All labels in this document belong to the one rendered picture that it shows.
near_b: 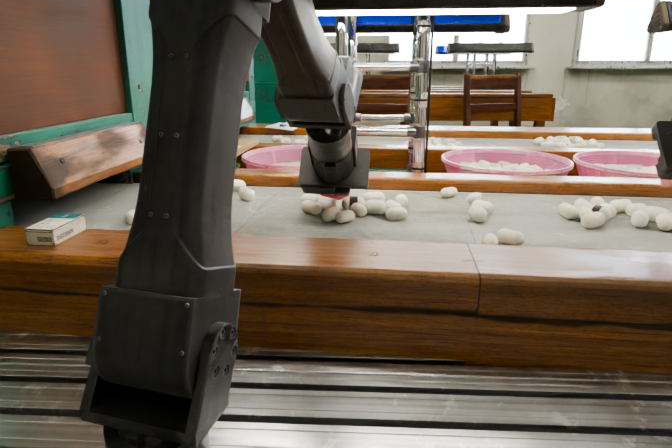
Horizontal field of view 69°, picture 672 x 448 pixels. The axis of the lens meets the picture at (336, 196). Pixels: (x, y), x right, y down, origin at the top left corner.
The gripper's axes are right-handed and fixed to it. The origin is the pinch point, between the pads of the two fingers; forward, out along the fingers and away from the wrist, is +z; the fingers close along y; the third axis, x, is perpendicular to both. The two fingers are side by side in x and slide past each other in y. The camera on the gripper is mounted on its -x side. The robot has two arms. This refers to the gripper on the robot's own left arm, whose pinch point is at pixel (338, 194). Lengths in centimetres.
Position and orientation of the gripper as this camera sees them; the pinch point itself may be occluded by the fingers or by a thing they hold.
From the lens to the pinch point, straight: 79.7
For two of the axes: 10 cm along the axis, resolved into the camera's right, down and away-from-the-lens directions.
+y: -9.9, -0.3, 1.0
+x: -0.7, 8.9, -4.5
